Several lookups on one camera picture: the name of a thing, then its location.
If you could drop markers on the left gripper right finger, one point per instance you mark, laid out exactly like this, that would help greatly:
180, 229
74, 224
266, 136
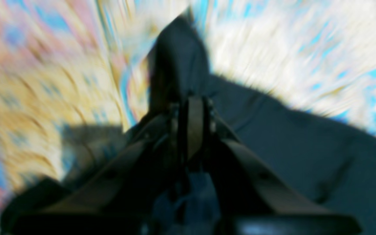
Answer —
252, 198

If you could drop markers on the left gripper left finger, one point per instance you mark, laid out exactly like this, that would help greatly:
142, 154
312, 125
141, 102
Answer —
118, 198

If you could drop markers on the black t-shirt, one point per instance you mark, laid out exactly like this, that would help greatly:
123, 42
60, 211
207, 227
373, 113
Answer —
331, 164

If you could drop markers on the patterned tablecloth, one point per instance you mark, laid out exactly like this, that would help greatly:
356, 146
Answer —
73, 62

